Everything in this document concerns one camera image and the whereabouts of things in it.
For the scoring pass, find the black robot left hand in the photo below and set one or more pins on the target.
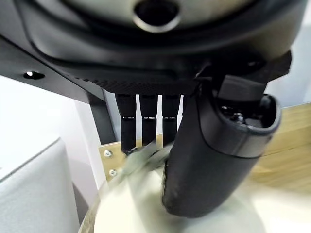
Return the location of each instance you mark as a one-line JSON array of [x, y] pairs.
[[209, 155]]

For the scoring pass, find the cream white slipper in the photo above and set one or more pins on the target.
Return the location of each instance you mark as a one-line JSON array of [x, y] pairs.
[[136, 204]]

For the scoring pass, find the wooden shoe rack shelf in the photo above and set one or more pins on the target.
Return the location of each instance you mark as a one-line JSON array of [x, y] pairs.
[[286, 145]]

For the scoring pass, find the silver screw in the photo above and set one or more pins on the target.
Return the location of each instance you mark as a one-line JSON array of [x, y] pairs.
[[112, 172], [107, 153]]

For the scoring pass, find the grey white cabinet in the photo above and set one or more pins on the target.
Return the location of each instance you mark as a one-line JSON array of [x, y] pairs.
[[31, 189]]

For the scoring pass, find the black metal shoe rack frame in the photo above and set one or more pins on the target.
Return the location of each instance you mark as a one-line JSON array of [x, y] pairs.
[[73, 87]]

